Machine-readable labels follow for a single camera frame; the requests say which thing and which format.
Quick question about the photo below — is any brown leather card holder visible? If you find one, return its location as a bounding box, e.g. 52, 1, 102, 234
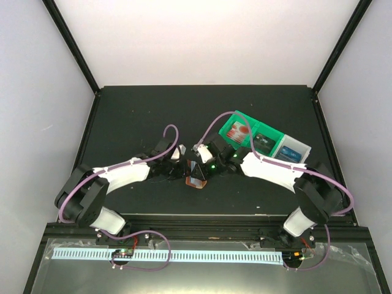
186, 160, 207, 189

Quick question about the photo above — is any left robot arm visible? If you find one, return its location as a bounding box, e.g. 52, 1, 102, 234
55, 138, 186, 244

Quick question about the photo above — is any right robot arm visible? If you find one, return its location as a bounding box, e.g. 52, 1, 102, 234
187, 134, 342, 248

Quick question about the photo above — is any red card stack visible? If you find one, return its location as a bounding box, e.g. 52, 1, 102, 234
226, 121, 249, 144

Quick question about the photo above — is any green bin with red cards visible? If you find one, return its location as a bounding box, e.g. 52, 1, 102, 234
219, 110, 260, 149

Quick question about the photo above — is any black card stack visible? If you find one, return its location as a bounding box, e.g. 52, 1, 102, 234
253, 133, 276, 155

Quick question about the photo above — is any green bin with black cards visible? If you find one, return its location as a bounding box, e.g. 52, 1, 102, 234
247, 122, 284, 157

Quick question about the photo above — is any blue card stack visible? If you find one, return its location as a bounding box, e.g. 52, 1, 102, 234
276, 146, 302, 163

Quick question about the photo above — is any white bin with blue cards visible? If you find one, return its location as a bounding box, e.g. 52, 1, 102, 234
272, 134, 312, 164

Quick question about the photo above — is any left circuit board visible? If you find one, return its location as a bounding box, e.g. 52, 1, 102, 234
111, 249, 134, 259

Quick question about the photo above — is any circuit board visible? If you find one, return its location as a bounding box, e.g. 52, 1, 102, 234
287, 251, 312, 260
111, 249, 134, 259

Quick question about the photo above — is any right circuit board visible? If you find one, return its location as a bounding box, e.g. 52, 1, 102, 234
287, 251, 312, 260

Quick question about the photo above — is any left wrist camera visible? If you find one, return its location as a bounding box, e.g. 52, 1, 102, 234
170, 145, 186, 162

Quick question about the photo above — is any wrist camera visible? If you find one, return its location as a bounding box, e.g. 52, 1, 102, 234
193, 144, 213, 164
170, 145, 186, 162

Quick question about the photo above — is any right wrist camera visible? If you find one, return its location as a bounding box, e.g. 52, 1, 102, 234
193, 144, 213, 164

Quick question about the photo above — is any white slotted cable duct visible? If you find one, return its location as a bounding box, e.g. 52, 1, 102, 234
51, 247, 284, 265

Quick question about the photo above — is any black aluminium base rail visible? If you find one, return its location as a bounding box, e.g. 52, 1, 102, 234
44, 214, 373, 245

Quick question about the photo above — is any left black frame post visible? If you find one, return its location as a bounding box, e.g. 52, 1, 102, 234
42, 0, 100, 95

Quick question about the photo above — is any black frame post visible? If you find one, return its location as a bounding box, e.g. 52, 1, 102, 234
42, 0, 100, 95
312, 0, 372, 94

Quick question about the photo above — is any right black frame post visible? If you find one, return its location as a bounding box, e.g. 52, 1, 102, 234
312, 0, 372, 94

